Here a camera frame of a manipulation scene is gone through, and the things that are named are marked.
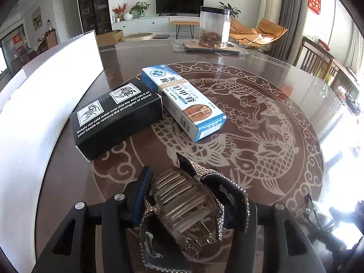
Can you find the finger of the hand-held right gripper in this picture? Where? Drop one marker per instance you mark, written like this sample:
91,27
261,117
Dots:
338,219

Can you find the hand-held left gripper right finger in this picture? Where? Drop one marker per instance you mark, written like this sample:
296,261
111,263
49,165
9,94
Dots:
264,219

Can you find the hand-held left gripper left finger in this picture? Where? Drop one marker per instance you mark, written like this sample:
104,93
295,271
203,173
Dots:
143,187

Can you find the rhinestone bow hair clip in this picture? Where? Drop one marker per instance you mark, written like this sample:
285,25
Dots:
182,199

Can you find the black printed carton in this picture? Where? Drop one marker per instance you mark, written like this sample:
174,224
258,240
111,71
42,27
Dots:
113,119

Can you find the blue white medicine carton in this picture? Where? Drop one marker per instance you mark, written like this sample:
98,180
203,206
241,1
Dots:
182,99

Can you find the white cardboard box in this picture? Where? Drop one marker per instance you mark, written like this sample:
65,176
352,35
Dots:
42,105

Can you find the thin clear eyeglasses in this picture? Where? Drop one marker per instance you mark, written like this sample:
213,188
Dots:
321,89

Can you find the round beige floor cushion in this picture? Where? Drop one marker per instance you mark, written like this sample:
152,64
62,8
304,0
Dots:
139,36

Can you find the dark floor mat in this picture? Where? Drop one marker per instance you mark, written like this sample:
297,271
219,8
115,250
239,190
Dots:
161,36

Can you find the brown cardboard box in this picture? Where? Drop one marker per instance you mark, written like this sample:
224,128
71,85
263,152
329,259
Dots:
109,37

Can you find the white television cabinet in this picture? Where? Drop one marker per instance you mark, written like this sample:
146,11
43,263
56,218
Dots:
148,24

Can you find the wooden slatted chair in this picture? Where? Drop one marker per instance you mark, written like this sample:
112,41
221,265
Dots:
310,54

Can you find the wooden bench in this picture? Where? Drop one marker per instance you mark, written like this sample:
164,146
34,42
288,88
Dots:
182,22

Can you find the brown dining chair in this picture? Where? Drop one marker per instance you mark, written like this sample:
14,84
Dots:
51,39

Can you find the clear plastic jar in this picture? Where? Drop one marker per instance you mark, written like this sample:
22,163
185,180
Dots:
214,22

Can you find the green plant in glass vase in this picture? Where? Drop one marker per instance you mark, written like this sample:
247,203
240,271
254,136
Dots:
139,7

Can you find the black television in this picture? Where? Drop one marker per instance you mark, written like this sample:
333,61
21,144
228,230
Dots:
179,2

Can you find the white door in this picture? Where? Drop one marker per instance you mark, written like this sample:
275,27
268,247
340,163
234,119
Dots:
69,14

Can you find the orange lounge chair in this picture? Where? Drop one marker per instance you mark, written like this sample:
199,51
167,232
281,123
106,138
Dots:
270,28

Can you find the dark glass display cabinet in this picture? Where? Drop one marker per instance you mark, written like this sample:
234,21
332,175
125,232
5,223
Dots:
93,2

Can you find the red door poster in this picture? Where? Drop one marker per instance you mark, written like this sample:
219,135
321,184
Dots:
17,39

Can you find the large leafy potted plant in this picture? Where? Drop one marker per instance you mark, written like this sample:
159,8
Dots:
230,7

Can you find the grey curtain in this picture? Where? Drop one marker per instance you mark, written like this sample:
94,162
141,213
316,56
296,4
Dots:
293,11

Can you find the covered standing air conditioner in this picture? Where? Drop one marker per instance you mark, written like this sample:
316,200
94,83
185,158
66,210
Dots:
270,0

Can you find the framed wall painting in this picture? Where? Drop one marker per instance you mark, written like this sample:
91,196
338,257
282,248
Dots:
36,20

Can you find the red wall decoration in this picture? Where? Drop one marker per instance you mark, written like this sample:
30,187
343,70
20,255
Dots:
314,2

